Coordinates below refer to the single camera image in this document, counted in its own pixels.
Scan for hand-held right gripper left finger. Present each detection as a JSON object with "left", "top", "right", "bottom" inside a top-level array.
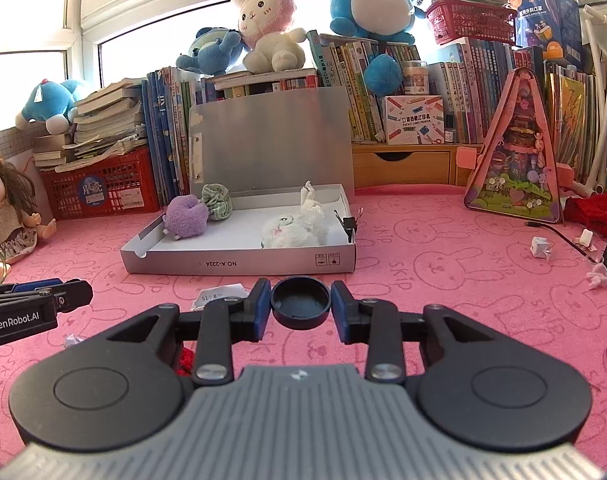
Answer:
[{"left": 106, "top": 277, "right": 273, "bottom": 386}]

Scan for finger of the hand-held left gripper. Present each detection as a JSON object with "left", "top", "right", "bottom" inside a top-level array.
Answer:
[
  {"left": 12, "top": 278, "right": 64, "bottom": 295},
  {"left": 0, "top": 280, "right": 94, "bottom": 313}
]

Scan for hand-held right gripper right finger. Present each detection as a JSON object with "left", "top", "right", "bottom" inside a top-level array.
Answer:
[{"left": 331, "top": 280, "right": 499, "bottom": 386}]

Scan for black round lid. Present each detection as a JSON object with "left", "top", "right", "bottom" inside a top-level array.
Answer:
[{"left": 271, "top": 277, "right": 331, "bottom": 331}]

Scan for large paper origami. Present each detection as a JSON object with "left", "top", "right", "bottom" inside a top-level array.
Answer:
[{"left": 191, "top": 282, "right": 249, "bottom": 311}]

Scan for white fluffy plush toy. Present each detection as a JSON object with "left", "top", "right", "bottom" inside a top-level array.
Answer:
[{"left": 260, "top": 205, "right": 330, "bottom": 249}]

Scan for silver cardboard box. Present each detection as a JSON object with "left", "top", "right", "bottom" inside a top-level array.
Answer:
[{"left": 120, "top": 85, "right": 357, "bottom": 276}]

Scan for red knitted bow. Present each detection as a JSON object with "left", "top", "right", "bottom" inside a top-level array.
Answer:
[{"left": 175, "top": 341, "right": 197, "bottom": 377}]

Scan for white tissue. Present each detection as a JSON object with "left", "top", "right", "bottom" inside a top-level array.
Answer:
[{"left": 298, "top": 180, "right": 324, "bottom": 216}]

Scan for green checkered scrunchie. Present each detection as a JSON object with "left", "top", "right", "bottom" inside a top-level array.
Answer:
[{"left": 200, "top": 183, "right": 233, "bottom": 222}]

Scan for purple plush toy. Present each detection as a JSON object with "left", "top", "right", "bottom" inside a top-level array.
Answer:
[{"left": 164, "top": 195, "right": 210, "bottom": 238}]

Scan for brown-haired doll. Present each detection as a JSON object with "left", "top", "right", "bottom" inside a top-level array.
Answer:
[{"left": 0, "top": 157, "right": 58, "bottom": 266}]

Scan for black binder clip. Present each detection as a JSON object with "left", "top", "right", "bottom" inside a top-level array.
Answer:
[{"left": 333, "top": 205, "right": 363, "bottom": 243}]

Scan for pink rabbit-print mat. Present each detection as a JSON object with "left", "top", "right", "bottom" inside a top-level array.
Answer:
[{"left": 0, "top": 182, "right": 607, "bottom": 466}]

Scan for large red plastic basket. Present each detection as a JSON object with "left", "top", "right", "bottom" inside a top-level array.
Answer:
[{"left": 40, "top": 147, "right": 162, "bottom": 221}]

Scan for grey grid cutting mat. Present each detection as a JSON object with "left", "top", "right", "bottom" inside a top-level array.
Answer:
[{"left": 0, "top": 126, "right": 49, "bottom": 171}]

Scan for wooden drawer unit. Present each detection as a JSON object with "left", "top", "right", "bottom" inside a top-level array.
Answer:
[{"left": 351, "top": 141, "right": 484, "bottom": 191}]

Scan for stack of worn books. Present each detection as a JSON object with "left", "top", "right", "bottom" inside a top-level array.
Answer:
[{"left": 31, "top": 77, "right": 152, "bottom": 173}]

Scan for blue and white cat plush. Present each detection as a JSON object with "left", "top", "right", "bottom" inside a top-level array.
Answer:
[{"left": 15, "top": 78, "right": 92, "bottom": 134}]

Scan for row of tall blue books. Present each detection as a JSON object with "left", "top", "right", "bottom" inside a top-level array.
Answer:
[{"left": 142, "top": 67, "right": 204, "bottom": 206}]

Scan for label printer box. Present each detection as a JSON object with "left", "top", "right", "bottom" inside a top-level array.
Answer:
[{"left": 383, "top": 95, "right": 445, "bottom": 146}]

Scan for row of green yellow books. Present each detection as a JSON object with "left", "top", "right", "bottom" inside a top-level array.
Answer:
[{"left": 306, "top": 30, "right": 424, "bottom": 143}]

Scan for pink triangular toy house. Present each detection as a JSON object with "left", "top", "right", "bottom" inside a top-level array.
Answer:
[{"left": 456, "top": 66, "right": 577, "bottom": 224}]

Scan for stack of flat books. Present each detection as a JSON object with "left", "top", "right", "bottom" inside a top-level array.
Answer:
[{"left": 204, "top": 67, "right": 319, "bottom": 98}]

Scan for white plastic jar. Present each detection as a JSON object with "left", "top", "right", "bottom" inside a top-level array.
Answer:
[{"left": 402, "top": 60, "right": 429, "bottom": 95}]

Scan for row of grey-blue books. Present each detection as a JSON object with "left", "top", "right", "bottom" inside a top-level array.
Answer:
[{"left": 428, "top": 37, "right": 544, "bottom": 145}]

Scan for small blue plush toy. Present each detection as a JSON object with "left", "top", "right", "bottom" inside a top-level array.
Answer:
[{"left": 176, "top": 27, "right": 254, "bottom": 76}]

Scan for red knitted cloth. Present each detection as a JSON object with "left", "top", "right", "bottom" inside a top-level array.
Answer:
[{"left": 563, "top": 192, "right": 607, "bottom": 236}]

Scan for pink and white rabbit plush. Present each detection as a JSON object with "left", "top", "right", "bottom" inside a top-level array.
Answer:
[{"left": 232, "top": 0, "right": 308, "bottom": 75}]

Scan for row of thin picture books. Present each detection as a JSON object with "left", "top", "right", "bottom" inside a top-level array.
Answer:
[{"left": 543, "top": 60, "right": 607, "bottom": 186}]

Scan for large blue plush toy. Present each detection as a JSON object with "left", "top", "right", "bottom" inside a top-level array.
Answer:
[{"left": 320, "top": 0, "right": 427, "bottom": 46}]

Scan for small red plastic basket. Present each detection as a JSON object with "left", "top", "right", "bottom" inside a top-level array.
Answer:
[{"left": 426, "top": 0, "right": 517, "bottom": 46}]

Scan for white plastic pipes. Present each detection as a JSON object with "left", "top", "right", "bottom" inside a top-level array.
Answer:
[{"left": 581, "top": 5, "right": 607, "bottom": 196}]

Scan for dark blue mask box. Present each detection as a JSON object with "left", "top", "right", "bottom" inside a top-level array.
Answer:
[{"left": 513, "top": 0, "right": 584, "bottom": 66}]

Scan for black cable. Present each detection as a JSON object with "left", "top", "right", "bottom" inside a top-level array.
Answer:
[{"left": 526, "top": 220, "right": 604, "bottom": 263}]

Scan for white window frame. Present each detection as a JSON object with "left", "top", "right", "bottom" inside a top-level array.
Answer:
[{"left": 0, "top": 0, "right": 557, "bottom": 86}]

